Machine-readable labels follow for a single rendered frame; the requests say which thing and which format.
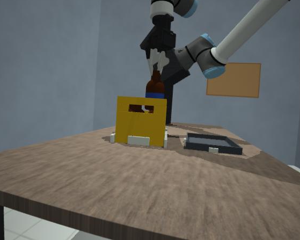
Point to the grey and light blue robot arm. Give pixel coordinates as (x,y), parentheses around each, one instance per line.
(212,59)

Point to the yellow bottle crate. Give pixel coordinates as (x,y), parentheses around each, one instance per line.
(146,124)

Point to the brown glass bottle with blue label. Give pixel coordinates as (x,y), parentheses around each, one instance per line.
(154,88)

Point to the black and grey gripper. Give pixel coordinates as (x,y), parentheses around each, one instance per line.
(166,42)

